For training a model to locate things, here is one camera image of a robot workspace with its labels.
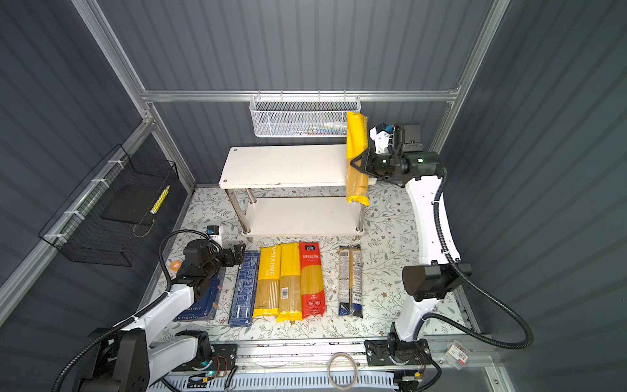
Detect white two-tier shelf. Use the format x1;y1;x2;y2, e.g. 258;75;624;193
219;145;365;237

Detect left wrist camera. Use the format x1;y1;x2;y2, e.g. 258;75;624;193
205;225;222;247

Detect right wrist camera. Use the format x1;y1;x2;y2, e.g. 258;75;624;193
369;122;398;155

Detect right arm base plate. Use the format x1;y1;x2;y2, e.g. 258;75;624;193
364;339;431;368

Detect yellow Pastatime spaghetti pack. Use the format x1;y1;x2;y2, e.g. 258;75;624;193
253;244;282;318

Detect blue spaghetti box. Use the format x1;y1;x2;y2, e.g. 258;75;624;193
229;251;260;328

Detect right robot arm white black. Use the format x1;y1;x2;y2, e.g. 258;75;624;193
346;123;461;342

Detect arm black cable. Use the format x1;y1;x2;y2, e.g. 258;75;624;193
51;229;217;392
418;168;534;350

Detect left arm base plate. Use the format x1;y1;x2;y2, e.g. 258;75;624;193
188;344;238;372

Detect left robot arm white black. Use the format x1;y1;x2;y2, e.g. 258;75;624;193
73;238;246;391

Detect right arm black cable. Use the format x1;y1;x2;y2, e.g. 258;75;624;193
418;168;534;350

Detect dark blue pasta box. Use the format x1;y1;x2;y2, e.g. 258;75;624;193
174;267;226;322

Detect black wire basket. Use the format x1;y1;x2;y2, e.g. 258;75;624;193
39;148;178;267

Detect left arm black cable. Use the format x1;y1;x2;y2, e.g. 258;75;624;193
51;229;217;392

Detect clear blue spaghetti pack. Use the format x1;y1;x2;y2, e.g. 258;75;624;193
338;245;363;318

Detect red white tag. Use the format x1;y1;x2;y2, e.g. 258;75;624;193
443;340;470;370

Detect yellow green striped tool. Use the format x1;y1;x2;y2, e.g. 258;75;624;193
150;186;171;215

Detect white wire mesh basket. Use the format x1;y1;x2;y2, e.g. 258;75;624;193
249;97;362;138

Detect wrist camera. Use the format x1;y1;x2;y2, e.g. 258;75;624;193
205;225;222;247
369;122;398;155

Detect orange round sticker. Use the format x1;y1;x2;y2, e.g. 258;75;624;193
169;261;182;273

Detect tubes in white basket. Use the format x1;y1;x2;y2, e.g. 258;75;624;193
282;122;348;137

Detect red spaghetti pack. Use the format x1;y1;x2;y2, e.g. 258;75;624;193
299;243;326;319

